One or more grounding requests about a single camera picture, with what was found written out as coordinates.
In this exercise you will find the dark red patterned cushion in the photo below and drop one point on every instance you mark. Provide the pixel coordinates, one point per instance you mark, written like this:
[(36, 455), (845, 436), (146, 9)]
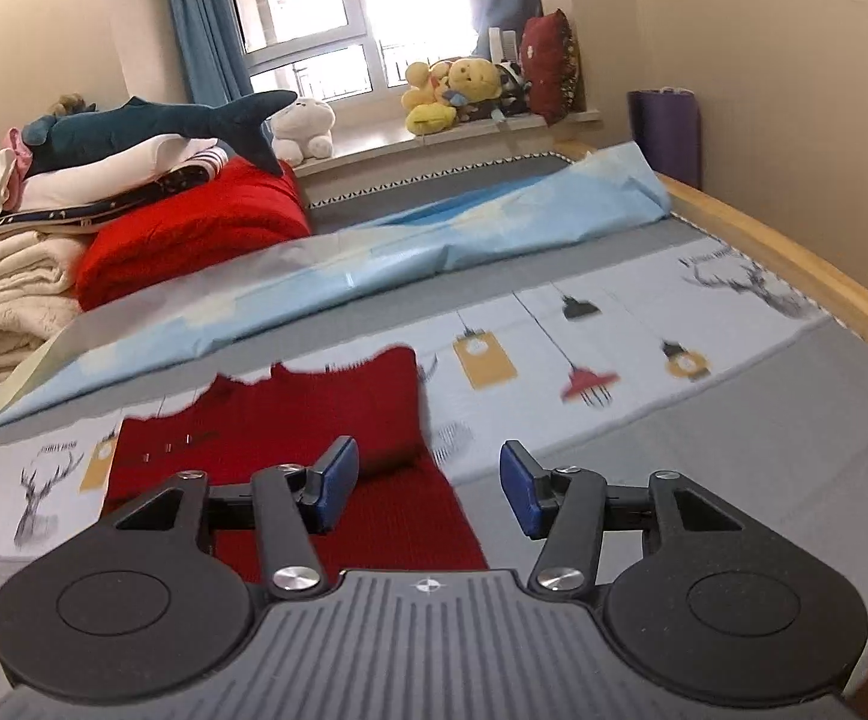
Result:
[(548, 64)]

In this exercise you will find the yellow duck plush toy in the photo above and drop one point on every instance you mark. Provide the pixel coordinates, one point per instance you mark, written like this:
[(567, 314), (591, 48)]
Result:
[(426, 109)]

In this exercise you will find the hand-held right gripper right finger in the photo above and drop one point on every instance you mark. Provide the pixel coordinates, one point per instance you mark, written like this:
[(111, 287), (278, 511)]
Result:
[(520, 489)]

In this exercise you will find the purple rolled mat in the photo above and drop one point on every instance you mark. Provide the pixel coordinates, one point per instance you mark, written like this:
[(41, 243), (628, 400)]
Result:
[(665, 139)]

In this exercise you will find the white folded quilt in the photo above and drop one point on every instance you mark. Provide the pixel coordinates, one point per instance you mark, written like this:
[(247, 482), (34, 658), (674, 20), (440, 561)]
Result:
[(126, 169)]

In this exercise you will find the stone windowsill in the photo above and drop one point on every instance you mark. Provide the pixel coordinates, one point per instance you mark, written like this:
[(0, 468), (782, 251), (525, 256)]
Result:
[(374, 157)]

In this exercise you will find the wooden bed frame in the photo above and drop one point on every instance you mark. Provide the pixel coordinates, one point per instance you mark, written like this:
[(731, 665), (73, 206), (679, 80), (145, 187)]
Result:
[(778, 240)]

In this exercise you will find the dark red knit sweater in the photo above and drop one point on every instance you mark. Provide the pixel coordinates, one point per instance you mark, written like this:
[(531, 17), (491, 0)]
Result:
[(269, 420)]

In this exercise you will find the white bottles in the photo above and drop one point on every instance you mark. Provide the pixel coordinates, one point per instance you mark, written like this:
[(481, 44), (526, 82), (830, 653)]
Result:
[(503, 45)]

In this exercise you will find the dark patterned folded cloth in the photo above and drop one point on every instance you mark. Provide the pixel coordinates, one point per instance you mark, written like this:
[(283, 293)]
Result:
[(104, 206)]

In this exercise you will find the yellow bear plush toy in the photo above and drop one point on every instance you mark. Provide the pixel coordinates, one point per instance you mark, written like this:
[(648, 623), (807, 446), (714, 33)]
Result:
[(475, 79)]

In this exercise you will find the light blue bed cover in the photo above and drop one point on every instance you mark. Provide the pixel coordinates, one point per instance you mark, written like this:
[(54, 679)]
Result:
[(329, 270)]

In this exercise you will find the brown plush toy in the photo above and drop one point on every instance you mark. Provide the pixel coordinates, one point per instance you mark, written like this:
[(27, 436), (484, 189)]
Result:
[(72, 105)]

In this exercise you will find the black and white plush toy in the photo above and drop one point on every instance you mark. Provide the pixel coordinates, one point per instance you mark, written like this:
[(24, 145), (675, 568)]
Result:
[(512, 90)]

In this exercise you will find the pink garment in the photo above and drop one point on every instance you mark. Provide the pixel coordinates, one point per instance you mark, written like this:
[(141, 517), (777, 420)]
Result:
[(17, 150)]

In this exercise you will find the blue shark plush toy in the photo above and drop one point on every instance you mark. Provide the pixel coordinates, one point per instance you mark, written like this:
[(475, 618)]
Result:
[(149, 124)]

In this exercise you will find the red folded blanket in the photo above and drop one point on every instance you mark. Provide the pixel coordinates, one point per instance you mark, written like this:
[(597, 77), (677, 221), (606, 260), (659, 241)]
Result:
[(201, 232)]

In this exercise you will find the window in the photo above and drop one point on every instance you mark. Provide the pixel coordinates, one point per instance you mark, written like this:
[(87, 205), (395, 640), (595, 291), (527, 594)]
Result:
[(314, 15)]

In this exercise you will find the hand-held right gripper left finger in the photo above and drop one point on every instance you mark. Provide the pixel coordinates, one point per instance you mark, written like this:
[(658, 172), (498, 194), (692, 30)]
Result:
[(336, 484)]

